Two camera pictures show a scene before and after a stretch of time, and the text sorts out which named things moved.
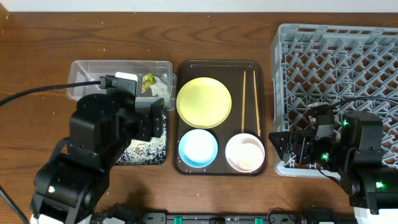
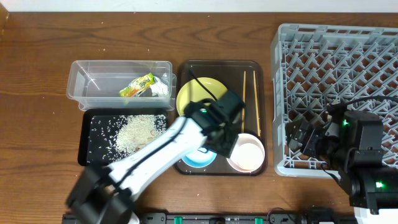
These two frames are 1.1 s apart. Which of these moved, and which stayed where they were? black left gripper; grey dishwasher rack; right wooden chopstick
Moved: black left gripper
Stayed: right wooden chopstick; grey dishwasher rack
